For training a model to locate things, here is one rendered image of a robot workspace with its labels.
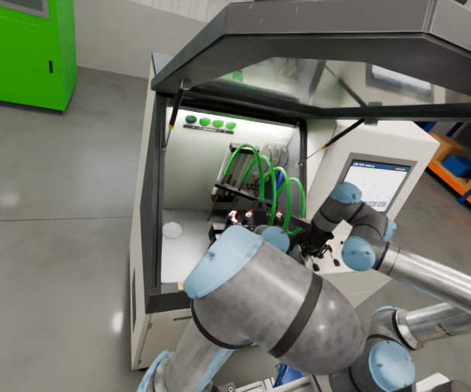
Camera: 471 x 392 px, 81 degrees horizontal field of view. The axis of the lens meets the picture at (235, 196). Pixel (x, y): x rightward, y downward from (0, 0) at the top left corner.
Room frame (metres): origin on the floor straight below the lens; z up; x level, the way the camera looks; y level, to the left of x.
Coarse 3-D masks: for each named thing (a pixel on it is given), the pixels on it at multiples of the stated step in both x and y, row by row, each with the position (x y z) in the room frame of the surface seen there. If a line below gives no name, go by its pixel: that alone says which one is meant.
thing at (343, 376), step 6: (342, 372) 0.44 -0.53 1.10; (348, 372) 0.43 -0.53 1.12; (330, 378) 0.43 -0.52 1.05; (336, 378) 0.42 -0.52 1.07; (342, 378) 0.42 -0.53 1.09; (348, 378) 0.42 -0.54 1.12; (330, 384) 0.41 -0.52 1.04; (336, 384) 0.41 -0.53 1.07; (342, 384) 0.41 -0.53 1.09; (348, 384) 0.41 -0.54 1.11; (354, 384) 0.40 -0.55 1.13; (336, 390) 0.40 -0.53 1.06; (342, 390) 0.39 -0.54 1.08; (348, 390) 0.39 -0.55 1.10; (354, 390) 0.39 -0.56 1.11; (360, 390) 0.39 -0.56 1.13
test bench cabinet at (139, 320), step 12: (132, 264) 0.95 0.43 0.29; (132, 276) 0.89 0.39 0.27; (132, 288) 0.82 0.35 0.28; (132, 300) 0.76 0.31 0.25; (144, 300) 0.54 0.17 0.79; (132, 312) 0.70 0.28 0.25; (144, 312) 0.51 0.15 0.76; (132, 324) 0.66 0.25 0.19; (144, 324) 0.49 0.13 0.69; (132, 336) 0.61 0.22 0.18; (144, 336) 0.50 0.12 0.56; (132, 348) 0.56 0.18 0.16; (132, 360) 0.51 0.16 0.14
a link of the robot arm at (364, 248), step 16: (352, 240) 0.52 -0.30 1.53; (368, 240) 0.53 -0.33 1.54; (384, 240) 0.54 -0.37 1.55; (352, 256) 0.49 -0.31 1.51; (368, 256) 0.48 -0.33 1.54; (384, 256) 0.50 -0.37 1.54; (400, 256) 0.50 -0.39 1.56; (416, 256) 0.51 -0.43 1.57; (384, 272) 0.48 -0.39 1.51; (400, 272) 0.47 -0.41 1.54; (416, 272) 0.47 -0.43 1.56; (432, 272) 0.47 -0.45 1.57; (448, 272) 0.48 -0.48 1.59; (416, 288) 0.46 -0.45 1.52; (432, 288) 0.45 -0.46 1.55; (448, 288) 0.45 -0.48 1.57; (464, 288) 0.45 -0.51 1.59; (464, 304) 0.43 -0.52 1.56
